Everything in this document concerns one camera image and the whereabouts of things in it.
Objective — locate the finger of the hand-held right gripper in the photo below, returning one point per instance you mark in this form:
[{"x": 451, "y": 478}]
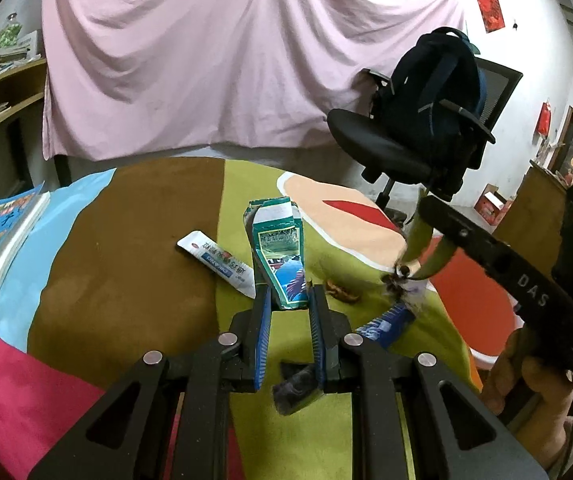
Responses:
[
  {"x": 386, "y": 327},
  {"x": 461, "y": 230}
]

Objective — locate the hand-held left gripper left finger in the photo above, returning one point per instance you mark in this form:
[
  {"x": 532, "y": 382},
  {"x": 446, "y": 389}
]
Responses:
[{"x": 262, "y": 340}]

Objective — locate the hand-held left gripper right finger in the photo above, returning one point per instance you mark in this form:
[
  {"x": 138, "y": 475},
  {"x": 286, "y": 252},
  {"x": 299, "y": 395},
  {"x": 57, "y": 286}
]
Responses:
[{"x": 319, "y": 340}]

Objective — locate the white tissue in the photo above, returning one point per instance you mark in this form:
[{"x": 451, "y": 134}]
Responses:
[{"x": 414, "y": 300}]

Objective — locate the banana peel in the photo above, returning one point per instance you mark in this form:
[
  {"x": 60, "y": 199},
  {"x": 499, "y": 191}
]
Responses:
[{"x": 424, "y": 245}]

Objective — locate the brown peel scrap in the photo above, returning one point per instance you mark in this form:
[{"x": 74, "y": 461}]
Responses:
[{"x": 344, "y": 294}]

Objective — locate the dark wrapper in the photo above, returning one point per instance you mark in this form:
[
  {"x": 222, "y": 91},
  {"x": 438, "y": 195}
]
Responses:
[{"x": 299, "y": 390}]

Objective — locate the orange plastic bin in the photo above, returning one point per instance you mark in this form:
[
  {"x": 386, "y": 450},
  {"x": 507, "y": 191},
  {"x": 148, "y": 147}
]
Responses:
[{"x": 471, "y": 305}]

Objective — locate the green and white carton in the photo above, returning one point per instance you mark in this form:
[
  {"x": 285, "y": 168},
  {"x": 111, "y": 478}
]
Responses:
[{"x": 279, "y": 255}]

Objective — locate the white toothpaste tube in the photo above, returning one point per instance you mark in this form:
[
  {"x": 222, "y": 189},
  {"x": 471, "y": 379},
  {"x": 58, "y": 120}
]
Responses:
[{"x": 216, "y": 260}]

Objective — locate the person's right hand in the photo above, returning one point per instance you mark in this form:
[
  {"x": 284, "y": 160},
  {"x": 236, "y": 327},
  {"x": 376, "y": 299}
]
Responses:
[{"x": 536, "y": 400}]

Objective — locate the red cardboard box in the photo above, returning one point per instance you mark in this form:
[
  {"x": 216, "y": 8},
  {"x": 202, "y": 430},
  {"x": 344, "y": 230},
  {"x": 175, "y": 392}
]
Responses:
[{"x": 493, "y": 206}]

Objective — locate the wooden cabinet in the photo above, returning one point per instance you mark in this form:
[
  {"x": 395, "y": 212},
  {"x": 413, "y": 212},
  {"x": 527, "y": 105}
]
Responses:
[{"x": 531, "y": 210}]

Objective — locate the black office chair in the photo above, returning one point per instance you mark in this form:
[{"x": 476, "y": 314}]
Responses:
[{"x": 381, "y": 145}]

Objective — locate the red hanging ornament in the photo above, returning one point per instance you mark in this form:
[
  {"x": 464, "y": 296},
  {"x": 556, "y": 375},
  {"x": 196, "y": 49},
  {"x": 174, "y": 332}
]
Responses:
[{"x": 544, "y": 120}]

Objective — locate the dark blue backpack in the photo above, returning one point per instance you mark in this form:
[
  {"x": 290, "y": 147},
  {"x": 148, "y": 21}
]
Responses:
[{"x": 426, "y": 90}]

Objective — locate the colourful patchwork blanket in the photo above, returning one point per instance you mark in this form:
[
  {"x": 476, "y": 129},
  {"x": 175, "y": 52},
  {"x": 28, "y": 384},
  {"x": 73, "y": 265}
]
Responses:
[{"x": 141, "y": 260}]

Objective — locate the pink hanging sheet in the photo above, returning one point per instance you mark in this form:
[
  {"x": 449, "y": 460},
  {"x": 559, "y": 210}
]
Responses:
[{"x": 216, "y": 60}]

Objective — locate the wooden shelf desk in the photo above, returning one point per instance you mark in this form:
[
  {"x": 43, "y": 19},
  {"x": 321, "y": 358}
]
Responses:
[{"x": 6, "y": 90}]

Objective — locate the glass jar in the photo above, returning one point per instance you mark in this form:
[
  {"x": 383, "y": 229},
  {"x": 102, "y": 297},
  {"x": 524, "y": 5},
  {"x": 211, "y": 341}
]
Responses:
[{"x": 10, "y": 32}]

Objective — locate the red diamond wall poster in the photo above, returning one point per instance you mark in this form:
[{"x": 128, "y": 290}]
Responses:
[{"x": 489, "y": 10}]

